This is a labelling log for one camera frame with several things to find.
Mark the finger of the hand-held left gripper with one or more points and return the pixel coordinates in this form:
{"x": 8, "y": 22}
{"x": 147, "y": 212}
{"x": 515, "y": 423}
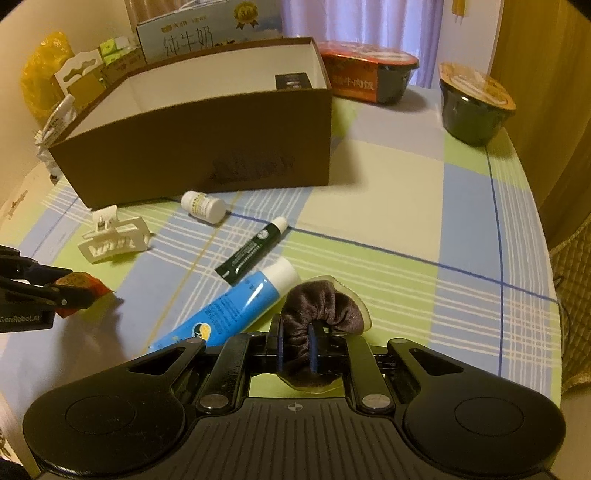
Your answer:
{"x": 46, "y": 275}
{"x": 69, "y": 297}

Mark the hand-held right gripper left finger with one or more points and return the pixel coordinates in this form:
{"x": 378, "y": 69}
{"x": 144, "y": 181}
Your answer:
{"x": 278, "y": 344}

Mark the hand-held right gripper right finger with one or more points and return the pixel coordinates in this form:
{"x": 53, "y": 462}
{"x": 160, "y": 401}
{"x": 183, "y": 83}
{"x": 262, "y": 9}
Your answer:
{"x": 313, "y": 346}

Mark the red packet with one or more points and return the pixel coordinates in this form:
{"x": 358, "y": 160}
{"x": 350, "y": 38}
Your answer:
{"x": 94, "y": 285}

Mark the brown velvet scrunchie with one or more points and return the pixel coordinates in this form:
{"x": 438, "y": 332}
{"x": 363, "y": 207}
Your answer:
{"x": 323, "y": 307}

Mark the blue cream tube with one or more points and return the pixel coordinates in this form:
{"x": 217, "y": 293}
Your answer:
{"x": 231, "y": 304}

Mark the white hair claw clip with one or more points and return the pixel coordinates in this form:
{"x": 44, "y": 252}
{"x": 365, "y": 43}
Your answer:
{"x": 115, "y": 242}

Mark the dark green lip balm tube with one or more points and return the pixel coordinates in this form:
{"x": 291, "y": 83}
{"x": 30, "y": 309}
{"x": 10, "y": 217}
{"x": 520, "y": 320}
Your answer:
{"x": 251, "y": 251}

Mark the small white pill bottle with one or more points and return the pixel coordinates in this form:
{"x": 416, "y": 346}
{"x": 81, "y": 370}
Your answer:
{"x": 203, "y": 206}

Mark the brown cardboard box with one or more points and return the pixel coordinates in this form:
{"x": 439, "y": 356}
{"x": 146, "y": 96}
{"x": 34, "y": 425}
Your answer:
{"x": 194, "y": 143}

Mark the black carton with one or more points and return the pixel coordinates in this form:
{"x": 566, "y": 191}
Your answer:
{"x": 292, "y": 81}

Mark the plaid cloth covered desktop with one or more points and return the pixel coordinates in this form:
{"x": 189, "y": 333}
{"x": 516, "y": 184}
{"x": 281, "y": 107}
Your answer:
{"x": 415, "y": 221}

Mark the silver foil bag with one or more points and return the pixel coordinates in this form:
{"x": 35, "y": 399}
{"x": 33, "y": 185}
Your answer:
{"x": 55, "y": 127}

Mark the yellow plastic bag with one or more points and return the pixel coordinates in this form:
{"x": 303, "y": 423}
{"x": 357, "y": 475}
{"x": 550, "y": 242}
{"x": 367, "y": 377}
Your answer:
{"x": 44, "y": 76}

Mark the large brown cardboard carton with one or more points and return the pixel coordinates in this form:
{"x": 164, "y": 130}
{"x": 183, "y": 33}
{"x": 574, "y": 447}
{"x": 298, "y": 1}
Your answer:
{"x": 124, "y": 64}

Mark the green packets on carton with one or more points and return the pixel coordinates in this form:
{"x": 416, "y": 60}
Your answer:
{"x": 113, "y": 50}

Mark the quilted chair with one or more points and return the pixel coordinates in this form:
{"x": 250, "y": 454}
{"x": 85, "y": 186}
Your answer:
{"x": 572, "y": 323}

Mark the red instant noodle bowl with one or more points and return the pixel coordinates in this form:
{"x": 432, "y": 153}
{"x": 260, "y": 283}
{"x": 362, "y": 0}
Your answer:
{"x": 369, "y": 74}

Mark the dark instant noodle cup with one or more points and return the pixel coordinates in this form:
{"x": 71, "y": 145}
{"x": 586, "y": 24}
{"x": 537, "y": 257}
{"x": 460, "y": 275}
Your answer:
{"x": 475, "y": 110}

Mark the milk carton case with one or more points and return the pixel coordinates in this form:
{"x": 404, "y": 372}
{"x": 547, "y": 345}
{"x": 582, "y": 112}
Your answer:
{"x": 203, "y": 32}

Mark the purple curtain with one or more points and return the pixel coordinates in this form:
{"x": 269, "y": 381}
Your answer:
{"x": 378, "y": 23}

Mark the wooden wardrobe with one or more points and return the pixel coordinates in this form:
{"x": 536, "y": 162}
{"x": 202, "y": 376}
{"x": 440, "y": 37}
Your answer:
{"x": 545, "y": 92}

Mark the yellow wall hanging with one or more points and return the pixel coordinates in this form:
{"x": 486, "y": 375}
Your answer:
{"x": 458, "y": 7}

